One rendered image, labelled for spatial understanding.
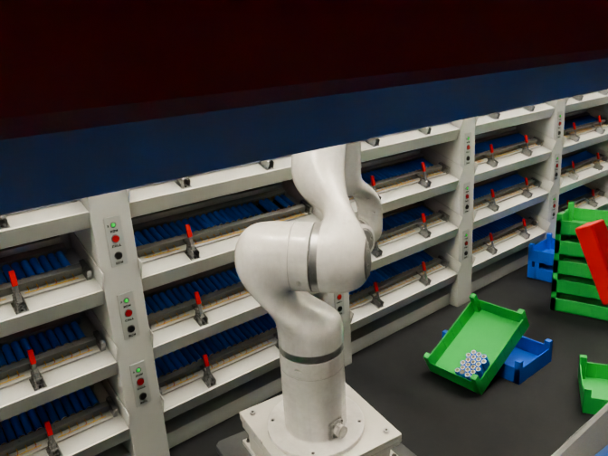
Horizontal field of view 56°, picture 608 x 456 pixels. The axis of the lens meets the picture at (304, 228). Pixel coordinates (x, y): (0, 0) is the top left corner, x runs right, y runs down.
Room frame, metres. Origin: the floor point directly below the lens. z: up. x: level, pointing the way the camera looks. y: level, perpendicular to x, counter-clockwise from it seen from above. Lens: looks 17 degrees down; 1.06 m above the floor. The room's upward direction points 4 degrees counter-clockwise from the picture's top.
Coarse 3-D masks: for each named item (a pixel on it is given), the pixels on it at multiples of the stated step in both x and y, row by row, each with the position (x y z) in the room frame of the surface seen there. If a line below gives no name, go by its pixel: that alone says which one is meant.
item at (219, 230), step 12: (300, 204) 1.72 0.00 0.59; (252, 216) 1.62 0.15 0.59; (264, 216) 1.63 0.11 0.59; (276, 216) 1.66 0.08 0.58; (216, 228) 1.53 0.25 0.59; (228, 228) 1.55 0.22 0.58; (240, 228) 1.58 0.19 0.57; (168, 240) 1.45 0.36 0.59; (180, 240) 1.46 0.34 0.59; (144, 252) 1.40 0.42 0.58
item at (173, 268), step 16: (256, 192) 1.74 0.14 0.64; (288, 192) 1.82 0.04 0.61; (176, 208) 1.57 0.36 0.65; (192, 208) 1.60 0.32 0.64; (224, 240) 1.52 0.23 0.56; (144, 256) 1.40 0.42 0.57; (176, 256) 1.42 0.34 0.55; (208, 256) 1.44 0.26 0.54; (224, 256) 1.47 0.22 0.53; (144, 272) 1.34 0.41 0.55; (160, 272) 1.35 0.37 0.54; (176, 272) 1.38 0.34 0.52; (192, 272) 1.42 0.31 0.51; (144, 288) 1.33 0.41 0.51
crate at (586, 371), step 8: (584, 360) 1.55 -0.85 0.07; (584, 368) 1.55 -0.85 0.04; (592, 368) 1.56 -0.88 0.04; (600, 368) 1.55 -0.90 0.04; (584, 376) 1.55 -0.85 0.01; (592, 376) 1.56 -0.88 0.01; (600, 376) 1.55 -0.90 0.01; (584, 384) 1.53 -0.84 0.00; (592, 384) 1.52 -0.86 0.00; (600, 384) 1.52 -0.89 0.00; (584, 392) 1.39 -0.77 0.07; (592, 392) 1.48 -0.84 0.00; (600, 392) 1.48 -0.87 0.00; (584, 400) 1.39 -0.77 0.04; (592, 400) 1.38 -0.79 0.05; (600, 400) 1.38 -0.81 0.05; (584, 408) 1.39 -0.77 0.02; (592, 408) 1.38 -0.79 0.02; (600, 408) 1.38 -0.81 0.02
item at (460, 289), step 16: (464, 128) 2.14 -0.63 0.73; (448, 144) 2.17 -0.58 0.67; (464, 144) 2.14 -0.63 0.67; (464, 176) 2.15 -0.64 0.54; (448, 192) 2.17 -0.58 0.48; (464, 224) 2.15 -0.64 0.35; (448, 240) 2.17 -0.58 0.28; (464, 272) 2.15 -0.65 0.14; (448, 288) 2.16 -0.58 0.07; (464, 288) 2.16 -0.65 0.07
